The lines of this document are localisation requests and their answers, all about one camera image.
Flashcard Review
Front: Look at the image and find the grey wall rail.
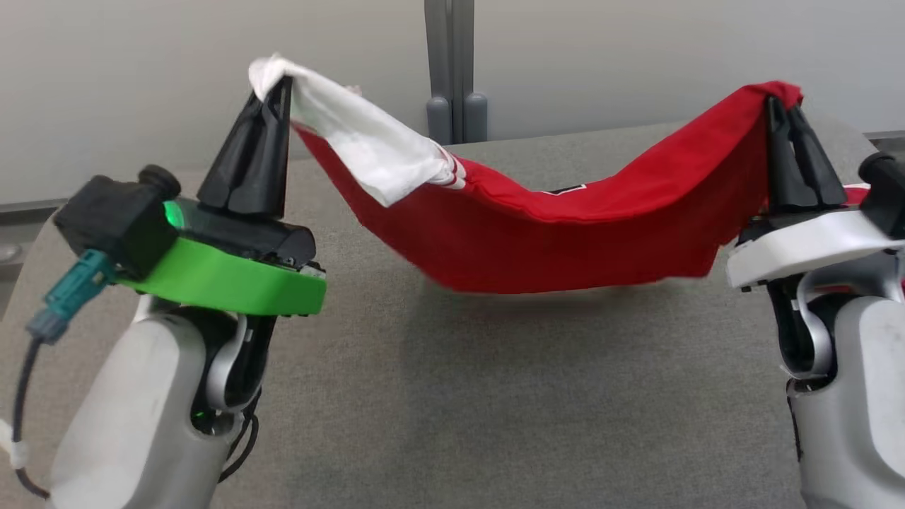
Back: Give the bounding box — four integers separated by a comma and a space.
0, 200, 61, 264
863, 129, 905, 153

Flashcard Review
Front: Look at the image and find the red shirt with white sleeves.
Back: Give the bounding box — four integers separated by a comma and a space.
247, 53, 870, 294

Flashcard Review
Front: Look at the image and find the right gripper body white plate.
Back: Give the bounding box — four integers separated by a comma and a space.
727, 204, 905, 291

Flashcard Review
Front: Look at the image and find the left gripper body green plate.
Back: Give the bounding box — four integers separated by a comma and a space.
117, 201, 327, 317

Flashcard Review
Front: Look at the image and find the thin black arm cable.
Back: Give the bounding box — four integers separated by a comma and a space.
218, 410, 260, 484

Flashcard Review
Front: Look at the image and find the grey double partition post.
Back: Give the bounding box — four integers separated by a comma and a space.
423, 0, 489, 146

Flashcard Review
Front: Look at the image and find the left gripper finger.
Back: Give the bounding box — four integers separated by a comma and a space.
198, 98, 273, 213
270, 76, 293, 216

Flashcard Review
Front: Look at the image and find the white cable tag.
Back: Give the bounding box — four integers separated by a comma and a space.
0, 419, 29, 469

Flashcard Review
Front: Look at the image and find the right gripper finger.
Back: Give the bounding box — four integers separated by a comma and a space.
788, 105, 846, 207
767, 95, 796, 211

